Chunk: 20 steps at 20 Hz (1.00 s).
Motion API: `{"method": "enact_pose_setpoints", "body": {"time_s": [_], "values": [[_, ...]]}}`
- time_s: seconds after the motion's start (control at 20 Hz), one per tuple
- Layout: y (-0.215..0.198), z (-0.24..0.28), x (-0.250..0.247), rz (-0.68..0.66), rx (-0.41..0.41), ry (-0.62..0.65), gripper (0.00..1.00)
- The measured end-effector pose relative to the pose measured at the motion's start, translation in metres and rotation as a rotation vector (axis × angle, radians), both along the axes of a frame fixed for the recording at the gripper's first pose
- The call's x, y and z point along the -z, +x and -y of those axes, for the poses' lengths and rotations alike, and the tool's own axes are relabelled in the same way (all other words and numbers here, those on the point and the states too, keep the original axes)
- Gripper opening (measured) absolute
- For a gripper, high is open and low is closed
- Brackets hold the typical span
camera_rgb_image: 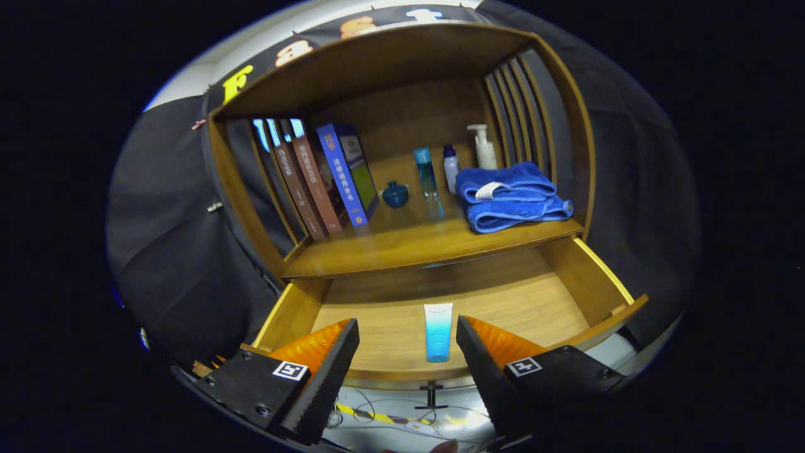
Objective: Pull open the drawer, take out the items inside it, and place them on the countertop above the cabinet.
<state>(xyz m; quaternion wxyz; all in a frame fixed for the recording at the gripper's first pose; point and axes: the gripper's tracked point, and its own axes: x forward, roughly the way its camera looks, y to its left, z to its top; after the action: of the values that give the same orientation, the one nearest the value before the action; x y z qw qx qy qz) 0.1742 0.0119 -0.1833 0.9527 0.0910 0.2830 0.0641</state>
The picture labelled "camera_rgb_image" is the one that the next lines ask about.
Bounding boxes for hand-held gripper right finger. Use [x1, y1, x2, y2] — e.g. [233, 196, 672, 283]
[456, 315, 626, 442]

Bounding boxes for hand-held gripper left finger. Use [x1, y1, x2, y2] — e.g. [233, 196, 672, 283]
[195, 318, 360, 446]

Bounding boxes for blue and white cosmetic tube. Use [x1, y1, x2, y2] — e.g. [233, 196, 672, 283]
[423, 303, 454, 363]

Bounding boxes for wooden drawer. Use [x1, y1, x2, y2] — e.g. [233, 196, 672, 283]
[242, 236, 650, 411]

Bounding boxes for wooden cabinet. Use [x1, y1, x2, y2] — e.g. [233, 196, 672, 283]
[204, 22, 650, 392]

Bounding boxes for yellow floor tape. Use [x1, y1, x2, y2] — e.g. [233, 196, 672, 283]
[335, 403, 436, 427]

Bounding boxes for folded blue towel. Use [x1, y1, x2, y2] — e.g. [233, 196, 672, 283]
[455, 162, 574, 234]

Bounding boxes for brown book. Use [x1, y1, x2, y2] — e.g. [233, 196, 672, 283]
[270, 120, 328, 241]
[289, 118, 345, 235]

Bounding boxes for small dark blue lidded pot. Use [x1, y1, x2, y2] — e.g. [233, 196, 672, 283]
[381, 181, 410, 209]

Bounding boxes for blue book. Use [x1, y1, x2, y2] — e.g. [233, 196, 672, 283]
[316, 123, 380, 227]

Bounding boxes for small white bottle blue cap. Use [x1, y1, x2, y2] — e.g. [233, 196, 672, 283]
[443, 145, 460, 194]

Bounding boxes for teal glass bottle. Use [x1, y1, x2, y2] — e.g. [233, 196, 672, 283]
[413, 147, 439, 201]

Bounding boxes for black backdrop cloth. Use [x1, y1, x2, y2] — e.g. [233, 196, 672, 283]
[106, 0, 702, 378]

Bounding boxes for white pump bottle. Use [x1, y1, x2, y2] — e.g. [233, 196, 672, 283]
[467, 124, 498, 171]

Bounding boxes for floor cables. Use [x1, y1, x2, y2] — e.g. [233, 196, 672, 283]
[326, 386, 499, 442]

